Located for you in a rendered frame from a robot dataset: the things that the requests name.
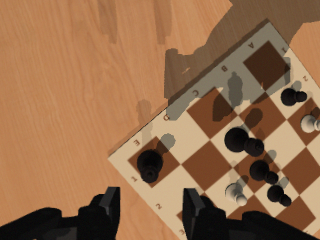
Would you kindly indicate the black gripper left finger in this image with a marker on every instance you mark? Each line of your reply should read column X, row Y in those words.
column 97, row 221

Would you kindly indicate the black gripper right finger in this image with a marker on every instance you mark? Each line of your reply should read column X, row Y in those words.
column 255, row 225

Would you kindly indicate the white pawn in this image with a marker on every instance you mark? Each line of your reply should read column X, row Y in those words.
column 234, row 193
column 309, row 124

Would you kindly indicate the wooden chessboard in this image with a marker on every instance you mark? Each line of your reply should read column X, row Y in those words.
column 242, row 91

